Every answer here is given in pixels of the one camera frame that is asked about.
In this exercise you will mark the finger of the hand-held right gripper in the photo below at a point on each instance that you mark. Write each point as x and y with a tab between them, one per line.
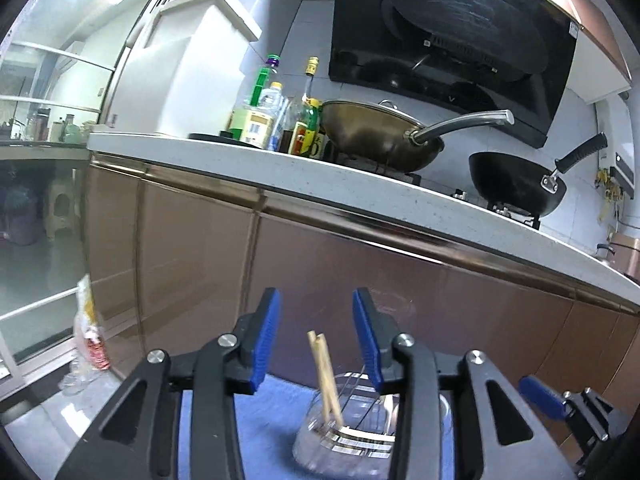
542	397

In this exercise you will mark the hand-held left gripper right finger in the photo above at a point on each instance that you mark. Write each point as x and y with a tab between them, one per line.
367	342

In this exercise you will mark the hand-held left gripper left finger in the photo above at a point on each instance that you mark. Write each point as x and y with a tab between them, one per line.
265	342

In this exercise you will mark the wooden chopstick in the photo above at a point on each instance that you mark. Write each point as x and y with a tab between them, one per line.
322	380
332	390

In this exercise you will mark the blue towel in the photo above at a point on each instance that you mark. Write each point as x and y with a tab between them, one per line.
280	410

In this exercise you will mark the copper base cabinet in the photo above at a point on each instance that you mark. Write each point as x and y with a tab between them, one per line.
200	240

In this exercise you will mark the rose gold rice cooker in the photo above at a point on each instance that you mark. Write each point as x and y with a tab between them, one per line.
627	252

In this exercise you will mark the black gas stove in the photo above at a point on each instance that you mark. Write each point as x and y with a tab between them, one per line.
412	178

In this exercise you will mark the yellow and red plastic bag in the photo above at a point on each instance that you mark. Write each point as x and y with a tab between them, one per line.
92	330

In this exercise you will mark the bronze wok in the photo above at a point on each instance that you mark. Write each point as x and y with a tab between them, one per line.
370	135

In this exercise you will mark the dark sauce bottle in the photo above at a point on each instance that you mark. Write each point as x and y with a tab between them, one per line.
298	135

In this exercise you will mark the black wok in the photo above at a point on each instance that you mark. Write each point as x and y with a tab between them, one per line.
510	185

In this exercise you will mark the small green bottle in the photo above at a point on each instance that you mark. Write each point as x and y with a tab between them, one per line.
315	135

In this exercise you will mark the black round disc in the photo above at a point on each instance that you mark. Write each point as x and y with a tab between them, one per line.
210	136

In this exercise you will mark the yellow gas valves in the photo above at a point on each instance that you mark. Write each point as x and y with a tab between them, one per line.
607	190

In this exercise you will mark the large green-capped oil bottle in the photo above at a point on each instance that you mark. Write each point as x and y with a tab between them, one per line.
252	120

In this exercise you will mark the clear plastic bottle blue label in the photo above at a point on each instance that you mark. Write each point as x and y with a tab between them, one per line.
274	105

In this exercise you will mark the glass wok lid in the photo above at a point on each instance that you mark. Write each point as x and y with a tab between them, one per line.
387	105

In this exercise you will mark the plastic stool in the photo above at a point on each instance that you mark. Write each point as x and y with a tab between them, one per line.
61	210

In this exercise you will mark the white water heater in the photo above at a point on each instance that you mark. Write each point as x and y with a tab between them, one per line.
627	162

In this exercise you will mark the tall yellow-capped glass bottle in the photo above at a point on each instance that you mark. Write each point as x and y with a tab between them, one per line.
311	75

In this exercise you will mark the purple bag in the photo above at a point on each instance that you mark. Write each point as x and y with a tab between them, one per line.
20	215

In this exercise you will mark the black range hood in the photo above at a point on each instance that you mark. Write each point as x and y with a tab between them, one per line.
450	35

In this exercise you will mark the sliding glass door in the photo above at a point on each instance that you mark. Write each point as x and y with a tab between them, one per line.
50	60

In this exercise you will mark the copper wall cabinet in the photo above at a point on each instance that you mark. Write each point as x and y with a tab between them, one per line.
605	35

